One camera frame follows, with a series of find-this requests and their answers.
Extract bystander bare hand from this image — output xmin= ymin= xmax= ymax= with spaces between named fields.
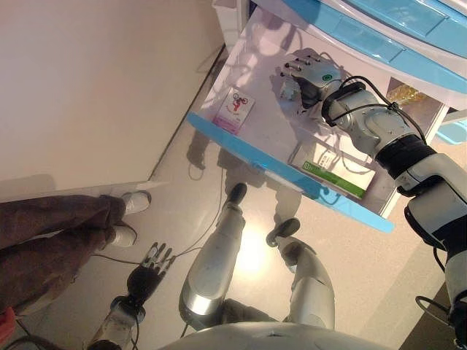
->
xmin=0 ymin=307 xmax=17 ymax=343

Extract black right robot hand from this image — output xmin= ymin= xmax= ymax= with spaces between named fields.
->
xmin=270 ymin=48 xmax=346 ymax=110

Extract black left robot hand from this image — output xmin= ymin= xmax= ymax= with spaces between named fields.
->
xmin=127 ymin=242 xmax=174 ymax=298

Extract pink cartoon medicine box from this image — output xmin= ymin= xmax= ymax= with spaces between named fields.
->
xmin=212 ymin=87 xmax=257 ymax=134

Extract long green white medicine box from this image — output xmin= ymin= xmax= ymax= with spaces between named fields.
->
xmin=287 ymin=140 xmax=379 ymax=200

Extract white person shoe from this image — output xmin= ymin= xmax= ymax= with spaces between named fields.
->
xmin=109 ymin=225 xmax=139 ymax=247
xmin=120 ymin=190 xmax=153 ymax=214

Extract silver left robot leg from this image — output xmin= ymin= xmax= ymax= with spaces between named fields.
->
xmin=178 ymin=182 xmax=248 ymax=326

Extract silver robot leg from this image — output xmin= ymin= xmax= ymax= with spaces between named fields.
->
xmin=266 ymin=217 xmax=337 ymax=330
xmin=178 ymin=182 xmax=248 ymax=326

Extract gold foil packet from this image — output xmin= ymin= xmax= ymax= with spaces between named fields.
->
xmin=386 ymin=77 xmax=436 ymax=107

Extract brown person trousers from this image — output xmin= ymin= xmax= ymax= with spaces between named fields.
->
xmin=0 ymin=193 xmax=127 ymax=315

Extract silver robot torso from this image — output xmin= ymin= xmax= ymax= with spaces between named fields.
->
xmin=156 ymin=320 xmax=395 ymax=350

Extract silver right robot leg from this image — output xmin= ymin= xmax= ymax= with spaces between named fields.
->
xmin=266 ymin=217 xmax=337 ymax=330

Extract thin floor cable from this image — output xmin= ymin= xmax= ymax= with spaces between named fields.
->
xmin=89 ymin=166 xmax=225 ymax=265

